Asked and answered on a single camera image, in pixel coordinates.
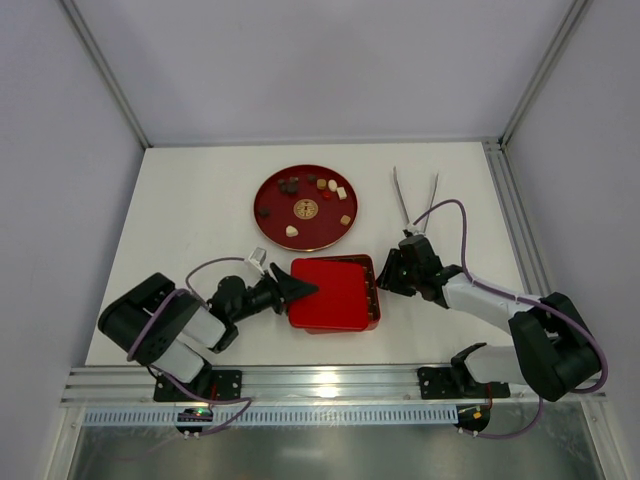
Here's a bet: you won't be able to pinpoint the red chocolate box with tray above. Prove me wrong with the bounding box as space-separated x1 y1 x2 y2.
299 253 383 335

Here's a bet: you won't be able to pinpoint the metal serving tongs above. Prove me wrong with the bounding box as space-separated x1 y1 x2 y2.
392 166 440 235

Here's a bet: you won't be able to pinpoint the red rectangular box lid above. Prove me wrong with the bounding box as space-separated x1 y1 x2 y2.
288 257 371 331

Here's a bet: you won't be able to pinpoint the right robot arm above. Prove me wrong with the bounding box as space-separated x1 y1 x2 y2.
376 235 607 402

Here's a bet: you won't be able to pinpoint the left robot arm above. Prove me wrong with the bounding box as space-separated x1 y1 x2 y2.
97 263 320 405

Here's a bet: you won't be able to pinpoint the white heart chocolate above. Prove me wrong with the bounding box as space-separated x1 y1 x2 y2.
286 225 299 237

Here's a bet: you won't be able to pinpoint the dark chocolate cluster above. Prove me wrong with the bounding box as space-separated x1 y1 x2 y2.
279 182 299 196

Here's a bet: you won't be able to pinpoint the round red plate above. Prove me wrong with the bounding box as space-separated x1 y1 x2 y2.
253 164 359 252

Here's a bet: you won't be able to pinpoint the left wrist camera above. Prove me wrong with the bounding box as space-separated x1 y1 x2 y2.
246 247 267 274

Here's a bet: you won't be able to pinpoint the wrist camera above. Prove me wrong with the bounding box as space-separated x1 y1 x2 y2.
403 225 422 238
246 247 267 274

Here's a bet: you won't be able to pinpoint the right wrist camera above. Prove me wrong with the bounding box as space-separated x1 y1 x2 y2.
403 225 422 238

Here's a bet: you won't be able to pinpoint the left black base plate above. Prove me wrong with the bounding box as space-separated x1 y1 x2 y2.
153 367 242 403

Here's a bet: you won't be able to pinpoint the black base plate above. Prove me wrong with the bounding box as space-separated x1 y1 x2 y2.
153 367 242 403
417 366 511 400

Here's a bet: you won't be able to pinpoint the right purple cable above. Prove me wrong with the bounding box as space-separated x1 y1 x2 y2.
403 198 609 440

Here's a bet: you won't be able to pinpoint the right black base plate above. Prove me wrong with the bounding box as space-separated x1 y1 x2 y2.
417 366 511 400

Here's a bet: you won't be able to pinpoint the slotted cable duct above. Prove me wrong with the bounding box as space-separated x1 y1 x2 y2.
82 404 458 428

